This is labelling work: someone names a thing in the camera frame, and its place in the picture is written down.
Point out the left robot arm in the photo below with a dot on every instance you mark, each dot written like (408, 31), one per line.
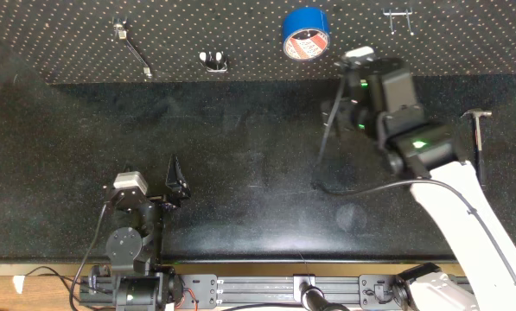
(125, 246)

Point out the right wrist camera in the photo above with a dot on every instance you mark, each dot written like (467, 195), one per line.
(359, 52)

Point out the white tape piece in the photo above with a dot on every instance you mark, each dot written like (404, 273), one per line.
(19, 283)

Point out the wrench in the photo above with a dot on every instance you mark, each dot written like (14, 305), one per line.
(134, 51)

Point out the metal hook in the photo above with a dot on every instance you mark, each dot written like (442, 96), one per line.
(398, 13)
(118, 20)
(223, 71)

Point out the black and white pliers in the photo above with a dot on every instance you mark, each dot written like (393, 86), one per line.
(214, 65)

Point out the hammer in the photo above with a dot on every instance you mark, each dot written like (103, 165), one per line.
(479, 134)

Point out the roll of blue tape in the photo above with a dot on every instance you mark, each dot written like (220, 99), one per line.
(303, 23)

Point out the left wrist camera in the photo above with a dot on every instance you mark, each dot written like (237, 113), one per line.
(130, 181)

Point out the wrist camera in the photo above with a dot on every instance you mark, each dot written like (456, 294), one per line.
(130, 181)
(359, 52)

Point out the mounting rail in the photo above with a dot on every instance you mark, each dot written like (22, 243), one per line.
(257, 289)

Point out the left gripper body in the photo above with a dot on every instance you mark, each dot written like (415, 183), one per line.
(164, 202)

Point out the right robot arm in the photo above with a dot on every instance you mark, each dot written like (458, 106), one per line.
(465, 207)

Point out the black pegboard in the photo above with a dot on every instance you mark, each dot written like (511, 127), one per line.
(89, 43)

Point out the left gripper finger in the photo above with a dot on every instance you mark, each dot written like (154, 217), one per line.
(176, 179)

